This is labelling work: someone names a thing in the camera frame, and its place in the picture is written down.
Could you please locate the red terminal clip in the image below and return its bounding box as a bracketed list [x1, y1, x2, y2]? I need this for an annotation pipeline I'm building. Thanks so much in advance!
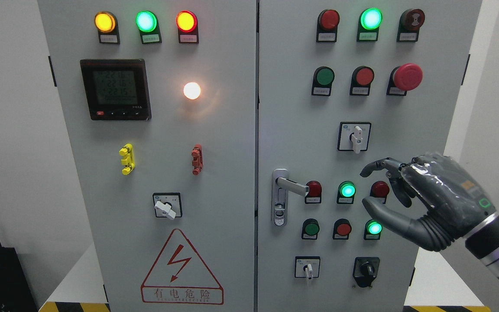
[191, 144, 203, 176]

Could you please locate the black rotary knob switch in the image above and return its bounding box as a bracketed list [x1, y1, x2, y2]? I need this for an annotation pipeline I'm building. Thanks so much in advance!
[353, 257, 380, 288]

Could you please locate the grey cabinet door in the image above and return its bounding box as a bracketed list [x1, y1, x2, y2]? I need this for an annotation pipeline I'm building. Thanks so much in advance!
[38, 0, 257, 312]
[257, 0, 482, 312]

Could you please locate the bright green indicator top right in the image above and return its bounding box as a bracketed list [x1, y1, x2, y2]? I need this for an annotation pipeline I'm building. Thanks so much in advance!
[356, 7, 383, 42]

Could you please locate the yellow indicator light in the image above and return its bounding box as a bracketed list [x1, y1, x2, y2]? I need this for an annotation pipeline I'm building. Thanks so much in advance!
[94, 11, 120, 44]

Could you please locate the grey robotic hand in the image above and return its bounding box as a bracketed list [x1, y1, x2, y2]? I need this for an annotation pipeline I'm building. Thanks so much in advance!
[360, 153, 496, 252]

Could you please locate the dark red indicator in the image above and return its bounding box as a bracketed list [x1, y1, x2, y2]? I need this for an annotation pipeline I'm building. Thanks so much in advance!
[316, 9, 340, 43]
[369, 180, 390, 204]
[305, 180, 322, 204]

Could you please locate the dark red indicator middle right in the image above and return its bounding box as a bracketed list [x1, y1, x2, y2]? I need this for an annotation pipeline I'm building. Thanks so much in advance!
[369, 180, 390, 204]

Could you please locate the green lit indicator middle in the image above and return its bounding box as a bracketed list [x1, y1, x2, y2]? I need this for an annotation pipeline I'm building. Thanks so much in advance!
[336, 180, 356, 204]

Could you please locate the white glowing indicator light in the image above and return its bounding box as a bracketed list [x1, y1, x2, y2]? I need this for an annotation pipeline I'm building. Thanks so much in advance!
[183, 81, 202, 100]

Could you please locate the red emergency stop mushroom button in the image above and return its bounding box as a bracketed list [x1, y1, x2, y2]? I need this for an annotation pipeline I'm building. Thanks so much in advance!
[386, 63, 423, 96]

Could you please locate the dark red indicator top right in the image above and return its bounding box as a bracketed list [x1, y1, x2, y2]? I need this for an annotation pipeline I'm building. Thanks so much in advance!
[316, 9, 340, 43]

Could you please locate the green indicator light top left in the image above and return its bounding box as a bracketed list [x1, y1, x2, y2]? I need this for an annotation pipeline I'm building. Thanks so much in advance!
[136, 10, 162, 44]

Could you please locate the black digital power meter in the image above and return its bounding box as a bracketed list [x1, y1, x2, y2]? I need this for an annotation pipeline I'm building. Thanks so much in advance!
[80, 59, 151, 121]

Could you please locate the dark buzzer unit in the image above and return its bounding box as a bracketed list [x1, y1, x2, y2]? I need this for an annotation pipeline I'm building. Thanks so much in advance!
[397, 9, 425, 42]

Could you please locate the white lever selector switch left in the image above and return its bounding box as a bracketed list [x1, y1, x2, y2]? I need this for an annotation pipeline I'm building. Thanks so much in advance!
[152, 193, 183, 220]

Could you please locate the white lever selector switch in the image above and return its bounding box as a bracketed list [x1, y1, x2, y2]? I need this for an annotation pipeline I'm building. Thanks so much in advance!
[337, 122, 372, 154]
[152, 193, 183, 220]

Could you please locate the yellow terminal clip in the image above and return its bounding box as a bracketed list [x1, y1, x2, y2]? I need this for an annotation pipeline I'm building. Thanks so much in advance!
[119, 143, 136, 176]

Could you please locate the red push button lower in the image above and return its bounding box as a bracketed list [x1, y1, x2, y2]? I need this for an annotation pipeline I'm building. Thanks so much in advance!
[332, 218, 352, 240]

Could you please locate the black box with antenna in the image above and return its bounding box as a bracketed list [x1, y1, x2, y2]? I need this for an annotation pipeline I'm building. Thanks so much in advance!
[0, 242, 38, 312]

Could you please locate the red push button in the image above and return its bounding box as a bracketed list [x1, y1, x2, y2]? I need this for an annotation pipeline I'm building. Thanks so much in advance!
[349, 66, 375, 96]
[332, 218, 352, 240]

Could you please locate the green lit button lower right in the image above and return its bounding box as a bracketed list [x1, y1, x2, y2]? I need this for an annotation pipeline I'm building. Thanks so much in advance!
[363, 219, 383, 241]

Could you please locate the left grey cabinet door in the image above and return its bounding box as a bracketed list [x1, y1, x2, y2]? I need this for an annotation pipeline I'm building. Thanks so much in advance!
[38, 0, 257, 312]

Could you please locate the right grey cabinet door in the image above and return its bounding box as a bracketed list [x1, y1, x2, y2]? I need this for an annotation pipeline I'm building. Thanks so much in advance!
[257, 0, 482, 312]

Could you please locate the white lever selector switch upper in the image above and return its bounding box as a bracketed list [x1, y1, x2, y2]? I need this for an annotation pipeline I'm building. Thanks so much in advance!
[337, 122, 372, 154]

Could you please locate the red push button upper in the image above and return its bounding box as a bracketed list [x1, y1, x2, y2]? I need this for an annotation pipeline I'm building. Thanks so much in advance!
[349, 66, 375, 96]

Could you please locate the red electric hazard warning sign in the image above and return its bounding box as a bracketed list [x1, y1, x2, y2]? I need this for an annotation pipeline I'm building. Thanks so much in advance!
[140, 228, 224, 306]

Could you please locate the red-orange indicator light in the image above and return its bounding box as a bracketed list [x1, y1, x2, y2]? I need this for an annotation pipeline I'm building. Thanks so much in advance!
[176, 10, 199, 44]

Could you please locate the silver door handle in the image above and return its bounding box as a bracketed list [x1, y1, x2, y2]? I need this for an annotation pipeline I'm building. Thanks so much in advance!
[271, 168, 309, 227]

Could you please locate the dark red indicator middle left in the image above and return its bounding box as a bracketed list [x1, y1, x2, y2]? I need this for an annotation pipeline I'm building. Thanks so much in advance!
[305, 180, 322, 204]

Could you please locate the green push button lower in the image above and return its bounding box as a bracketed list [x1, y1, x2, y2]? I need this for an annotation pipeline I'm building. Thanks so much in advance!
[301, 218, 320, 240]

